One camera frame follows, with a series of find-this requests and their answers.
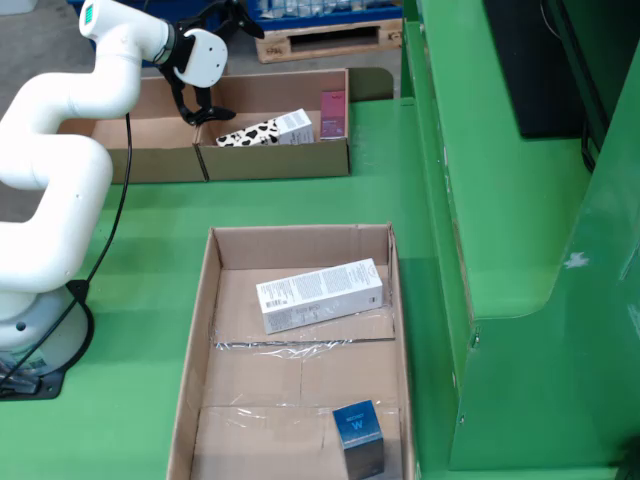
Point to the wooden pallet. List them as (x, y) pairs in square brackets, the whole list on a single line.
[(325, 42)]

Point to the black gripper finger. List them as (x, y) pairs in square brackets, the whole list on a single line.
[(245, 20), (195, 112)]

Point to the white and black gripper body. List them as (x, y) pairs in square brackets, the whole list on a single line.
[(205, 57)]

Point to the cow print hand cream box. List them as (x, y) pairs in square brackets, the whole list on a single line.
[(290, 127)]

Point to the open cardboard box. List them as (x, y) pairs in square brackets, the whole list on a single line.
[(150, 160), (275, 160)]

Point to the blue crate with packets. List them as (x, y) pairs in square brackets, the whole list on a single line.
[(310, 17)]

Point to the white container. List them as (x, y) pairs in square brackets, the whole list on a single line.
[(17, 5)]

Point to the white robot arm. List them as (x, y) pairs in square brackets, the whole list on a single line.
[(50, 100)]

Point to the large cardboard tray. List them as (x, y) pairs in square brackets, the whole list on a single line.
[(250, 380)]

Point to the large blue plastic bin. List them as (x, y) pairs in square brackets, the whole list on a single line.
[(152, 64)]

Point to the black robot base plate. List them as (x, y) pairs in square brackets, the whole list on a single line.
[(77, 292)]

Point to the black monitor panel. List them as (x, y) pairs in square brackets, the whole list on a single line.
[(540, 75)]

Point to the blue W cube box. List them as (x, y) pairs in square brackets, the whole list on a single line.
[(357, 425)]

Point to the pink product box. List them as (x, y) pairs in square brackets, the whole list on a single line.
[(333, 112)]

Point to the long white text box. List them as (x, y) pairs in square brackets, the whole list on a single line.
[(320, 295)]

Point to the green metal cabinet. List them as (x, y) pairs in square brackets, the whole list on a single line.
[(500, 200)]

